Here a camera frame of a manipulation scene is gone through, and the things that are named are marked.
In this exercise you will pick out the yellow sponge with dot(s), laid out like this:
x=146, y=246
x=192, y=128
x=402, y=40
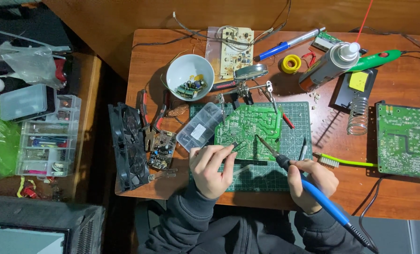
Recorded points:
x=358, y=81

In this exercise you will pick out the person's left hand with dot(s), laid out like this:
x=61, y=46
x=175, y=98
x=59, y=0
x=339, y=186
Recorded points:
x=210, y=173

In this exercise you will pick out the small populated circuit board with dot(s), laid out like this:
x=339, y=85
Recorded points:
x=162, y=150

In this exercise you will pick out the clear plastic organizer box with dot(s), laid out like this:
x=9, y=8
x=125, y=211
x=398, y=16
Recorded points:
x=47, y=144

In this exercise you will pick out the yellow tape roll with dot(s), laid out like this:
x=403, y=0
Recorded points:
x=290, y=64

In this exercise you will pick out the black cooling fan assembly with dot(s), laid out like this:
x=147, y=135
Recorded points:
x=128, y=148

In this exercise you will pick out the white bowl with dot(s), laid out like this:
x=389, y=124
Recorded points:
x=187, y=68

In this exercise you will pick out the clear plastic bag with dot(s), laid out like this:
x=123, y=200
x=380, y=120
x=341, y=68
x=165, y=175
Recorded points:
x=30, y=61

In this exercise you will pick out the small green white module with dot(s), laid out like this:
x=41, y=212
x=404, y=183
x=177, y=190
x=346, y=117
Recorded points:
x=325, y=40

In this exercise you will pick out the silver craft knife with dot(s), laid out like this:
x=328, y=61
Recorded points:
x=303, y=150

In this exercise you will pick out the black tweezers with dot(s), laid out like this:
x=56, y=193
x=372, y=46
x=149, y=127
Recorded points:
x=238, y=145

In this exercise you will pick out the clear plastic strip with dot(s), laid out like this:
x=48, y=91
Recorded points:
x=242, y=169

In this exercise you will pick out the beige circuit board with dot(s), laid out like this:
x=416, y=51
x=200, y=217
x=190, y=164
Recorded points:
x=236, y=49

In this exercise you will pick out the person's dark hoodie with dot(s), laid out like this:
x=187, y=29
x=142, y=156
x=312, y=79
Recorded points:
x=252, y=232

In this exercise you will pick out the wooden side table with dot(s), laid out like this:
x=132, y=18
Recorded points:
x=86, y=123

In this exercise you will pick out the black soldering iron stand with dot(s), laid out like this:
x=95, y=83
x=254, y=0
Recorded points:
x=358, y=113

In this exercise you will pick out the black monitor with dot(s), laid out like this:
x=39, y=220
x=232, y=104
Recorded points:
x=37, y=225

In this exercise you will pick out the heap of electronic components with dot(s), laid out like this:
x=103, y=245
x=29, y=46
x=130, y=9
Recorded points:
x=191, y=88

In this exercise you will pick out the clear plastic component box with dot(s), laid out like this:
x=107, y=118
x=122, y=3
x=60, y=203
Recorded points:
x=199, y=127

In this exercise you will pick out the red spray straw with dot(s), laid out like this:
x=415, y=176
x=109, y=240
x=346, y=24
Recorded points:
x=364, y=21

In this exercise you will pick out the grey spray can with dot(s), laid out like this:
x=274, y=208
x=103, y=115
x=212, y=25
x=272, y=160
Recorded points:
x=324, y=67

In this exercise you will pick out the red black pliers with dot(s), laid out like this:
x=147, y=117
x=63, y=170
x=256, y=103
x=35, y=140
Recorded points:
x=144, y=113

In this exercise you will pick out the person's right hand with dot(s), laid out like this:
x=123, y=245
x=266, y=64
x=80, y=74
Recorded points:
x=317, y=188

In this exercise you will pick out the blue soldering iron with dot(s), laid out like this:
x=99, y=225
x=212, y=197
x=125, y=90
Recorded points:
x=324, y=203

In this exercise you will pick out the large green circuit board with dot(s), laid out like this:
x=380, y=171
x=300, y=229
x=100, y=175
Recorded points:
x=405, y=141

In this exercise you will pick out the green cutting mat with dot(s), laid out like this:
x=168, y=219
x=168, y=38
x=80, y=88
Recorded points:
x=294, y=141

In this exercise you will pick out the helping hands stand with magnifier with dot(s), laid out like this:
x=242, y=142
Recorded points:
x=245, y=88

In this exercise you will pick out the brown brass wool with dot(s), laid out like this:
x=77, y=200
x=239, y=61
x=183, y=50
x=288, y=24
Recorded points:
x=177, y=110

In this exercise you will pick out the red black tool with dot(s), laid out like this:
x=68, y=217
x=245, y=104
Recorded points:
x=60, y=70

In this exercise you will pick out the green handheld power tool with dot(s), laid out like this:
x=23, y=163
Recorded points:
x=375, y=59

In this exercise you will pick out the clear lidded plastic box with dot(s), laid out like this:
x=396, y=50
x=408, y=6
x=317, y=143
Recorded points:
x=24, y=102

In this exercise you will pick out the yellow-green toothbrush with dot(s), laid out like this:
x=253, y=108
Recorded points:
x=347, y=161

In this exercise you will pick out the blue silver desoldering pump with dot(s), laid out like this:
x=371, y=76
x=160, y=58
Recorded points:
x=287, y=44

